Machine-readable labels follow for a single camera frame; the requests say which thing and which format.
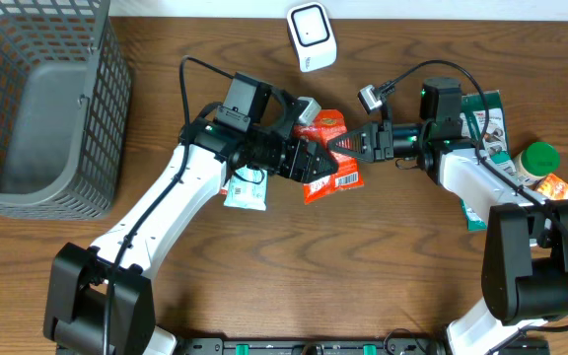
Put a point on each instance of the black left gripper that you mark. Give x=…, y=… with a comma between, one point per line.
x=314, y=162

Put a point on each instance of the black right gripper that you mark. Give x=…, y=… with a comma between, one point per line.
x=376, y=141

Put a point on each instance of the red snack bag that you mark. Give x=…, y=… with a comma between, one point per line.
x=329, y=124

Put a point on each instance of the white small packet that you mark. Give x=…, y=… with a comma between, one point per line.
x=246, y=189

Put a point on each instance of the green white 3M package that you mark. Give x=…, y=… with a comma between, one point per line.
x=495, y=140

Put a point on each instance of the green lid jar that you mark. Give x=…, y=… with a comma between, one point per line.
x=536, y=162

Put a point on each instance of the orange Kleenex tissue pack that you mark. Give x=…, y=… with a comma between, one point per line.
x=553, y=187

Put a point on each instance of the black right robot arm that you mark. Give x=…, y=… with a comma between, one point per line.
x=524, y=277

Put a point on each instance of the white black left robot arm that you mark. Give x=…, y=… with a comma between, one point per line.
x=100, y=298

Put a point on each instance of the white barcode scanner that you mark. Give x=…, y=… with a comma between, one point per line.
x=312, y=37

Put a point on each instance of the grey mesh basket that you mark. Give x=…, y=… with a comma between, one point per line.
x=65, y=91

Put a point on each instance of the black mounting rail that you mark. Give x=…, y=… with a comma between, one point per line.
x=398, y=346

